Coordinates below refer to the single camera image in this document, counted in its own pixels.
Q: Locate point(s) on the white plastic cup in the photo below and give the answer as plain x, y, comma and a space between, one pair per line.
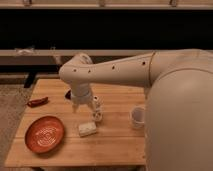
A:
137, 115

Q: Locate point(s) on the red chili pepper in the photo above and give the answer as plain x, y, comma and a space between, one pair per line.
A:
38, 102

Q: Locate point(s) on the long wooden shelf rail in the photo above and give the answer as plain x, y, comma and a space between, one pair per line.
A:
48, 57

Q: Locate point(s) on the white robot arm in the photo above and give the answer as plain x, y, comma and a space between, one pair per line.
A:
179, 105

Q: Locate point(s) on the white sponge block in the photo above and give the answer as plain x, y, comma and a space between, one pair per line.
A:
86, 129

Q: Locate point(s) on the orange ceramic bowl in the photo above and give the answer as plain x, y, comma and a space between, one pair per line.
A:
44, 134

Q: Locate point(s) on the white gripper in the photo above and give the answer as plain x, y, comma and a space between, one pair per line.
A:
82, 94

